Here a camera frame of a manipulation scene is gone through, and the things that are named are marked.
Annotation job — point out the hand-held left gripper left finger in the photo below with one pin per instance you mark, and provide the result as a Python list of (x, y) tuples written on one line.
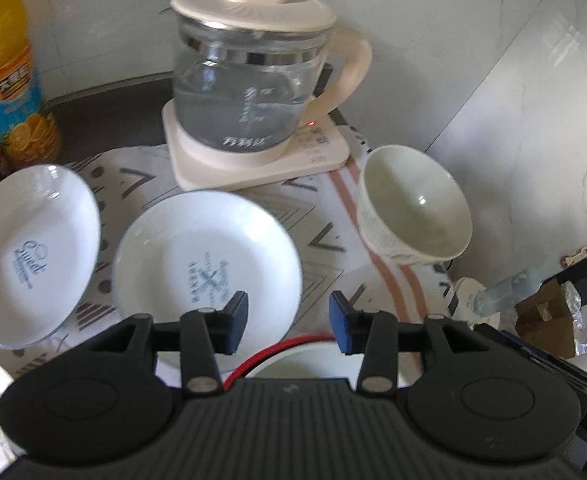
[(236, 322)]

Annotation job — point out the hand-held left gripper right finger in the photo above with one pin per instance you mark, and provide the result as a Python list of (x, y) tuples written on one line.
[(341, 325)]

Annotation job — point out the red-rimmed white bowl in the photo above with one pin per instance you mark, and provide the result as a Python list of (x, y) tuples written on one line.
[(298, 360)]

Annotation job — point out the white plate with crossed print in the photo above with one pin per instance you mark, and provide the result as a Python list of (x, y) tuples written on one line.
[(198, 260)]

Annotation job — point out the cream ceramic bowl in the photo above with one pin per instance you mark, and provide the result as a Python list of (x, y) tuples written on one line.
[(413, 210)]

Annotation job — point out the white plate with script print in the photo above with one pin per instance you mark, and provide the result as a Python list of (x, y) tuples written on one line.
[(28, 255)]

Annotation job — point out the brown cardboard box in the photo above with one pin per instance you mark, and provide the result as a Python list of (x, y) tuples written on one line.
[(543, 315)]

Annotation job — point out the patterned white table cloth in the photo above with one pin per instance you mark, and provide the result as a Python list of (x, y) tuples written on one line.
[(333, 250)]

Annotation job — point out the clear pale blue bottle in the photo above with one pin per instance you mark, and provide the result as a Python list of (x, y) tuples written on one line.
[(508, 290)]

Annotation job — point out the beige kettle heating base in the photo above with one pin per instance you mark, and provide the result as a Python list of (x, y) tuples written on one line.
[(298, 160)]

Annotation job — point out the glass kettle with beige lid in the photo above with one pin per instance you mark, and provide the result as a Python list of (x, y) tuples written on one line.
[(233, 100)]

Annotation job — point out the orange juice bottle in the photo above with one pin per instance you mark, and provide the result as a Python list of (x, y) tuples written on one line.
[(8, 85)]

